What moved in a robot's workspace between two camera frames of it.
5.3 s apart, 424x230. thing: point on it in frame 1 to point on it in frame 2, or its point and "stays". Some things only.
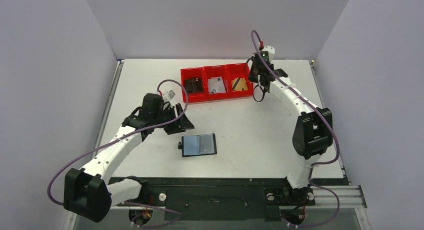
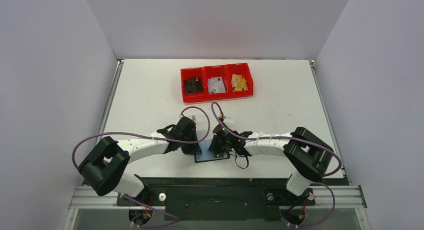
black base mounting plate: x=226 y=199 stays
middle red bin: x=210 y=71 stays
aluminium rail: x=351 y=196 stays
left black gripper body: x=167 y=113 to x=189 y=148
